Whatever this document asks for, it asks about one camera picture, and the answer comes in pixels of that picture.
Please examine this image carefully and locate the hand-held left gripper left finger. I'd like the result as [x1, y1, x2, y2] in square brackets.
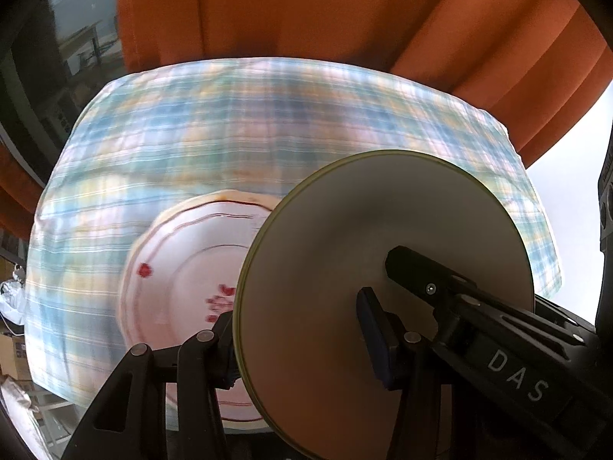
[61, 311, 240, 460]

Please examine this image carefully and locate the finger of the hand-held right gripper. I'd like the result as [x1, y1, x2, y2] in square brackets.
[385, 246, 599, 370]
[534, 294, 597, 334]

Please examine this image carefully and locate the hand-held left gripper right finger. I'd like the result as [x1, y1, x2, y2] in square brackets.
[356, 286, 456, 460]

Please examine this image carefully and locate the scalloped plate red pattern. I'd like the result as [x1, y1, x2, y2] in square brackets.
[116, 201, 283, 425]

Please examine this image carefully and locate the white bowl blue landscape print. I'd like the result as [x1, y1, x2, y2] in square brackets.
[233, 150, 536, 460]

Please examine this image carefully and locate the cardboard box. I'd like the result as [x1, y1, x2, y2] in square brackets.
[0, 332, 30, 379]

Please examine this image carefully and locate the plaid pastel tablecloth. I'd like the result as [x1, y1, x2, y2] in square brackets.
[24, 57, 563, 413]

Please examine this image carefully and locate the white plastic bag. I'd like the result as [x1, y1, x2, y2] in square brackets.
[0, 271, 26, 327]

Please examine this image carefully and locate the orange curtain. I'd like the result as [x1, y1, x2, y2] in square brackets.
[116, 0, 613, 168]
[0, 144, 53, 240]

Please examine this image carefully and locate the dark glass window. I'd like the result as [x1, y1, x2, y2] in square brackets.
[0, 0, 125, 173]

